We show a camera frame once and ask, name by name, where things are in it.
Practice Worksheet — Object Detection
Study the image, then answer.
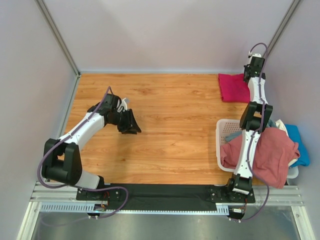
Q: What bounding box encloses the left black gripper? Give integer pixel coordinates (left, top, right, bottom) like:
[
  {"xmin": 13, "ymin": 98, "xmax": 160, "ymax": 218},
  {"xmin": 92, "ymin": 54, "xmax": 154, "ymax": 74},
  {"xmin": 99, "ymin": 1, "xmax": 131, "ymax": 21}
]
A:
[{"xmin": 108, "ymin": 109, "xmax": 142, "ymax": 135}]

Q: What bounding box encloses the magenta t shirt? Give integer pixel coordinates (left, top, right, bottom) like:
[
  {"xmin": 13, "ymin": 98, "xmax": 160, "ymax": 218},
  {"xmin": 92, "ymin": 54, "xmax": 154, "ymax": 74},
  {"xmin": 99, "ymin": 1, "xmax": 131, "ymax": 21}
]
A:
[{"xmin": 218, "ymin": 73, "xmax": 250, "ymax": 104}]

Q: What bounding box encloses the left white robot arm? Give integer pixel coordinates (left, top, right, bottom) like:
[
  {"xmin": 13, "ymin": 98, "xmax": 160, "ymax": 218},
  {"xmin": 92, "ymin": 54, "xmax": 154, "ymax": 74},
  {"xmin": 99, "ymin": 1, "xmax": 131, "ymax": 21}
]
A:
[{"xmin": 37, "ymin": 93, "xmax": 142, "ymax": 201}]

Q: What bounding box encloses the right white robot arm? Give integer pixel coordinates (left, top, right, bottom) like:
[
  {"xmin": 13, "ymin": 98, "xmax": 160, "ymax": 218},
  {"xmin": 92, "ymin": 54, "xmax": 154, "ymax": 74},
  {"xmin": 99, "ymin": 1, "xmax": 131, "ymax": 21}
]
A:
[{"xmin": 225, "ymin": 53, "xmax": 273, "ymax": 202}]

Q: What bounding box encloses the cream white t shirt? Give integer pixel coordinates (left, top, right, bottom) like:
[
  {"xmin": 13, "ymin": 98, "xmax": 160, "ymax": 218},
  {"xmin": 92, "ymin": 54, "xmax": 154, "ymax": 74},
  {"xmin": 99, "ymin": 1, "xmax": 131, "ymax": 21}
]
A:
[{"xmin": 275, "ymin": 119, "xmax": 289, "ymax": 136}]

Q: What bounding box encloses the white laundry basket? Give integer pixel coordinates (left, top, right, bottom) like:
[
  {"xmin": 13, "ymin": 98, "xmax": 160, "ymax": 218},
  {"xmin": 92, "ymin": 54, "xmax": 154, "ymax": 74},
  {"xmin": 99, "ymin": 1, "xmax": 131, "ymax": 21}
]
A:
[{"xmin": 215, "ymin": 118, "xmax": 300, "ymax": 180}]

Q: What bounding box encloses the black base mat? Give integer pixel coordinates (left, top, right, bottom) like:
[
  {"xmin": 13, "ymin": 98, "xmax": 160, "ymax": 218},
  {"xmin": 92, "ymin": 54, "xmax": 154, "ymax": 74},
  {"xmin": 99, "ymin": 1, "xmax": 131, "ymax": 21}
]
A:
[{"xmin": 116, "ymin": 183, "xmax": 217, "ymax": 211}]

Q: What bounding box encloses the dusty pink t shirt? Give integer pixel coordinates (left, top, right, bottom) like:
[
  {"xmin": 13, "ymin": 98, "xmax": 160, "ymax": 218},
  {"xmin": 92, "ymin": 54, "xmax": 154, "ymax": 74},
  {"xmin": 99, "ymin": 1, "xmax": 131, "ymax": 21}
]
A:
[{"xmin": 220, "ymin": 127, "xmax": 301, "ymax": 189}]

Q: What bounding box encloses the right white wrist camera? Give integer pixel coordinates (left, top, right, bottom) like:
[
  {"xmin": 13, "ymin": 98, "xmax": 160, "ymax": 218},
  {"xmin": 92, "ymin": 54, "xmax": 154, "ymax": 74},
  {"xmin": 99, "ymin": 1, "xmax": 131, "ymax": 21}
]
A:
[{"xmin": 248, "ymin": 51, "xmax": 262, "ymax": 59}]

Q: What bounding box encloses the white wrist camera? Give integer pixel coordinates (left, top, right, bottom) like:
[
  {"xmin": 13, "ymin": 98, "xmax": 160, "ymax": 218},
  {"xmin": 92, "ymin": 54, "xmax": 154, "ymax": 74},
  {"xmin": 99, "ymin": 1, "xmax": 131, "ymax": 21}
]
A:
[
  {"xmin": 116, "ymin": 97, "xmax": 130, "ymax": 113},
  {"xmin": 248, "ymin": 51, "xmax": 262, "ymax": 59}
]

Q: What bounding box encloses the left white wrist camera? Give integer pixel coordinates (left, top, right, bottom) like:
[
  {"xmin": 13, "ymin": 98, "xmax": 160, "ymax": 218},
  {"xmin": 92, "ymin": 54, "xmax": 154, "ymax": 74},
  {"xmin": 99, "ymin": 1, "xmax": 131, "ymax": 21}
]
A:
[{"xmin": 116, "ymin": 97, "xmax": 130, "ymax": 113}]

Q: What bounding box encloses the white slotted cable duct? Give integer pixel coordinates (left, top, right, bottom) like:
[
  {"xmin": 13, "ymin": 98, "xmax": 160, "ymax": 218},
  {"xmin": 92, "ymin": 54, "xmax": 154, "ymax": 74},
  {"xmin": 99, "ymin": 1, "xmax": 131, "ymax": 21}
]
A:
[{"xmin": 39, "ymin": 202, "xmax": 229, "ymax": 216}]

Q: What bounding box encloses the aluminium frame rail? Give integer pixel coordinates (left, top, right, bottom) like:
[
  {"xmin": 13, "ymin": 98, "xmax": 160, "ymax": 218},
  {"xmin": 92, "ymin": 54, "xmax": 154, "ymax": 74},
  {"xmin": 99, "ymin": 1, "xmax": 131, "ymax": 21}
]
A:
[{"xmin": 30, "ymin": 182, "xmax": 304, "ymax": 207}]

